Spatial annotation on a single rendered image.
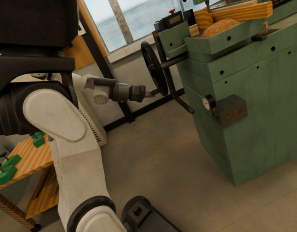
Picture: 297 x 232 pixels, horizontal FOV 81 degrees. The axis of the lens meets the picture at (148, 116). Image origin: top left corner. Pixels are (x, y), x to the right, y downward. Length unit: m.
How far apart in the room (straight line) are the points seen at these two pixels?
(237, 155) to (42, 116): 0.94
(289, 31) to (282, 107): 0.36
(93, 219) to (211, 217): 0.77
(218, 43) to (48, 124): 0.60
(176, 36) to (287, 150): 0.91
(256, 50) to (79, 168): 0.79
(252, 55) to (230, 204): 0.81
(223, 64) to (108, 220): 0.69
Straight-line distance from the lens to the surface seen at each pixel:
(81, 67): 2.14
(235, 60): 0.82
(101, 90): 0.79
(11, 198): 2.35
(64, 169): 0.50
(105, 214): 0.57
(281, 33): 0.94
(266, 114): 1.05
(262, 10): 0.72
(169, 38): 0.88
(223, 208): 1.20
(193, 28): 0.83
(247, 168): 1.19
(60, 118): 0.43
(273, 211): 1.20
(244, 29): 0.77
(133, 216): 1.07
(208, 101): 0.73
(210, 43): 0.70
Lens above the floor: 1.04
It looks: 28 degrees down
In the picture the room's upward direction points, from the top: 25 degrees counter-clockwise
